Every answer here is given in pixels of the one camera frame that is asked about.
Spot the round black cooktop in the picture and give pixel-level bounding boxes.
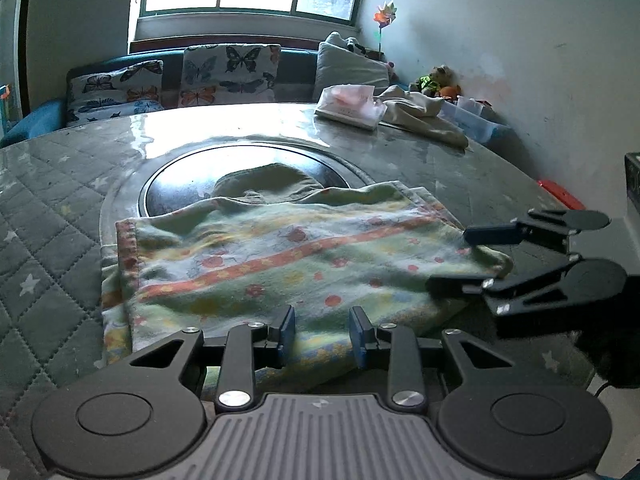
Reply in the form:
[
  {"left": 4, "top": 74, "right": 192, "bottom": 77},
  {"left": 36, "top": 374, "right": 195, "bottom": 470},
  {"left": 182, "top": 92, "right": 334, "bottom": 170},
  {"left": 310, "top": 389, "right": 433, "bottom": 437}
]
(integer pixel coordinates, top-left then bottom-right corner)
[{"left": 135, "top": 141, "right": 363, "bottom": 221}]

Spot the green patterned child's shirt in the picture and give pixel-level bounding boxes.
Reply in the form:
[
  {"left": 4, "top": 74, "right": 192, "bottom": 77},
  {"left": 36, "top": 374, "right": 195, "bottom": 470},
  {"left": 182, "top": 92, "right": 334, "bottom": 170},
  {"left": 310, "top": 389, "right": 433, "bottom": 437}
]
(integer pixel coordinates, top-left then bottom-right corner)
[{"left": 100, "top": 162, "right": 515, "bottom": 391}]

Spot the blue sofa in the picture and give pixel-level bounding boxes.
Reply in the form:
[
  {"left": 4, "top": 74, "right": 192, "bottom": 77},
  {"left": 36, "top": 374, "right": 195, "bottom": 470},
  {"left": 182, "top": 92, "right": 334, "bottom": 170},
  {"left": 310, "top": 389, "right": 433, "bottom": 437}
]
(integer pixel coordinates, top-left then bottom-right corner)
[{"left": 0, "top": 49, "right": 416, "bottom": 148}]

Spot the grey quilted star table cover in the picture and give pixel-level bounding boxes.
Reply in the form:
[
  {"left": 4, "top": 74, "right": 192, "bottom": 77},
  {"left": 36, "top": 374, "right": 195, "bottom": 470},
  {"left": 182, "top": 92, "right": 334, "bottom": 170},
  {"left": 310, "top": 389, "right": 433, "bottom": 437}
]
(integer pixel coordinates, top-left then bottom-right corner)
[{"left": 0, "top": 102, "right": 596, "bottom": 480}]

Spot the flat butterfly print cushion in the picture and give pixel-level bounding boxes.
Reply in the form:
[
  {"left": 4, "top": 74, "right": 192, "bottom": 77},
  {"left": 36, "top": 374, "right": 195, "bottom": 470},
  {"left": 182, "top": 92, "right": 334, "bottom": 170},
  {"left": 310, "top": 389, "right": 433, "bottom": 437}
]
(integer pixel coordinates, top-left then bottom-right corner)
[{"left": 65, "top": 100, "right": 166, "bottom": 128}]

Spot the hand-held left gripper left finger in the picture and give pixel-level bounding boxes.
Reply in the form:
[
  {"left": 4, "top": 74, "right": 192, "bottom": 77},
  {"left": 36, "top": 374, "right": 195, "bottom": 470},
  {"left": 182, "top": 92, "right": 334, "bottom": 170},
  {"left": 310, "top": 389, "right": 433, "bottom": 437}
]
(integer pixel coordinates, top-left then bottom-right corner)
[{"left": 100, "top": 305, "right": 297, "bottom": 411}]

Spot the grey pillow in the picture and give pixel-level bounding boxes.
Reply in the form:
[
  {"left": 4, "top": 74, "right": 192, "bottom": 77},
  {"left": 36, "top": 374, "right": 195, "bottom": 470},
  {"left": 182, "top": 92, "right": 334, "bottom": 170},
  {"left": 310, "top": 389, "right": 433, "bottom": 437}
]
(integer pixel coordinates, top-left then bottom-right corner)
[{"left": 312, "top": 41, "right": 391, "bottom": 103}]

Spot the small butterfly print cushion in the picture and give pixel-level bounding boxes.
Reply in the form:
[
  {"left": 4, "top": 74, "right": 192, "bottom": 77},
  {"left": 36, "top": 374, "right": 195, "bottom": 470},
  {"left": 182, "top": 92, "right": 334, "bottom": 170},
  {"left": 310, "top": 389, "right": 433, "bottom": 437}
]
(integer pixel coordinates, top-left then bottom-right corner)
[{"left": 67, "top": 60, "right": 165, "bottom": 111}]

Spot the colourful pinwheel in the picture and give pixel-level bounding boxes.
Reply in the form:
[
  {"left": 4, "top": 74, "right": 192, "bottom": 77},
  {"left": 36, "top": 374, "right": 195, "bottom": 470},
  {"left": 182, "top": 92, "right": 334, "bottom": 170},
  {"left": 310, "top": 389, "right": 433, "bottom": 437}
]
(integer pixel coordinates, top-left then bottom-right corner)
[{"left": 372, "top": 1, "right": 399, "bottom": 56}]

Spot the blue cabinet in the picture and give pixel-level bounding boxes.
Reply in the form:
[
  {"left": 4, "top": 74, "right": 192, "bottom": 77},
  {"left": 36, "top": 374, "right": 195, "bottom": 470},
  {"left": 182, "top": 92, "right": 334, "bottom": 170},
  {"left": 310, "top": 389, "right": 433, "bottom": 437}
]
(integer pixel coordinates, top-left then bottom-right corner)
[{"left": 0, "top": 85, "right": 13, "bottom": 133}]

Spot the cream garment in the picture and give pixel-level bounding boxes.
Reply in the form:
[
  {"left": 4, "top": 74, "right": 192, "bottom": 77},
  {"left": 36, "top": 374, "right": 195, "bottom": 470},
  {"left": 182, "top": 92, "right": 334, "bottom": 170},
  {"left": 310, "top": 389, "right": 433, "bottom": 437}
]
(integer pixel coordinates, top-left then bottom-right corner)
[{"left": 375, "top": 85, "right": 471, "bottom": 148}]

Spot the brown plush toy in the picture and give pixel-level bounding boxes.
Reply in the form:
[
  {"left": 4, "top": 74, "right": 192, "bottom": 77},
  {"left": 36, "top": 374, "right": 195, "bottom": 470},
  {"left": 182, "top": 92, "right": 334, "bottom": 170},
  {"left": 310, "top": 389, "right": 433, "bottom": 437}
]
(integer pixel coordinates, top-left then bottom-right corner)
[{"left": 412, "top": 65, "right": 453, "bottom": 96}]

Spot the large butterfly print cushion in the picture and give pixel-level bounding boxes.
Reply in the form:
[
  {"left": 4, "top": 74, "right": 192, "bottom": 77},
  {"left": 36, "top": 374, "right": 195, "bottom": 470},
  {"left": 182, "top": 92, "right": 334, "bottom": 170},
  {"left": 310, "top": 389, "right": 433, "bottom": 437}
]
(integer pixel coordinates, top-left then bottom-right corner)
[{"left": 177, "top": 44, "right": 282, "bottom": 108}]

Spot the folded pink garment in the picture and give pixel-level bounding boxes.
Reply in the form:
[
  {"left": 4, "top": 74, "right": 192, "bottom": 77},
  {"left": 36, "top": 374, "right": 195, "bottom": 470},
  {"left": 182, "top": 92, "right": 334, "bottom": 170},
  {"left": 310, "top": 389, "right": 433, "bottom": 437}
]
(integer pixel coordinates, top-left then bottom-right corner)
[{"left": 314, "top": 85, "right": 388, "bottom": 132}]

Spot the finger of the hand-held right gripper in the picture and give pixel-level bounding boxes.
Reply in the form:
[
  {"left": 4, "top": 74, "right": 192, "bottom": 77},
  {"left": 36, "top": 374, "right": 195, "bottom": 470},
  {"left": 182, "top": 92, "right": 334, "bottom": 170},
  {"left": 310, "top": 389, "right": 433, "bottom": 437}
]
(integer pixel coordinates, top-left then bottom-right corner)
[
  {"left": 464, "top": 209, "right": 612, "bottom": 253},
  {"left": 427, "top": 257, "right": 628, "bottom": 315}
]

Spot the clear plastic storage box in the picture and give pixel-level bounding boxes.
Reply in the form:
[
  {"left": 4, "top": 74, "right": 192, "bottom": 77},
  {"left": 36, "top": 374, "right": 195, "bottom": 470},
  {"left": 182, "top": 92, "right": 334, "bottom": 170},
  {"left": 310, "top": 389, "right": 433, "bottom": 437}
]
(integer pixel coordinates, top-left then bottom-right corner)
[{"left": 440, "top": 102, "right": 511, "bottom": 143}]

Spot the panda plush toy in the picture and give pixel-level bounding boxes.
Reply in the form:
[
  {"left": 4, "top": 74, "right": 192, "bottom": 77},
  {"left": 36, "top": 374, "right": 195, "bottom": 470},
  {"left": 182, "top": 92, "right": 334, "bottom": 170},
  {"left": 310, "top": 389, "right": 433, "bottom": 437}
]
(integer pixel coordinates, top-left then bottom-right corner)
[{"left": 325, "top": 31, "right": 373, "bottom": 56}]

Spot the red plastic object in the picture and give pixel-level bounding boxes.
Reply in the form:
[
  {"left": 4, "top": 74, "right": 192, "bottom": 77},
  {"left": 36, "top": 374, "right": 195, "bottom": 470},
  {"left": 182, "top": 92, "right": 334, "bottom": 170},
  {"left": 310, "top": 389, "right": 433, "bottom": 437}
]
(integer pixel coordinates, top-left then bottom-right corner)
[{"left": 537, "top": 179, "right": 586, "bottom": 210}]

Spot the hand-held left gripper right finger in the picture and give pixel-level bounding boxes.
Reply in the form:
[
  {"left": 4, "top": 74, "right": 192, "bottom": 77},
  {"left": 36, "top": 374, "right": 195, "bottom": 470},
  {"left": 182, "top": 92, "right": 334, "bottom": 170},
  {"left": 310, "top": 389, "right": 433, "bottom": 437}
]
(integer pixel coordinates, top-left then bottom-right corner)
[{"left": 348, "top": 306, "right": 541, "bottom": 413}]

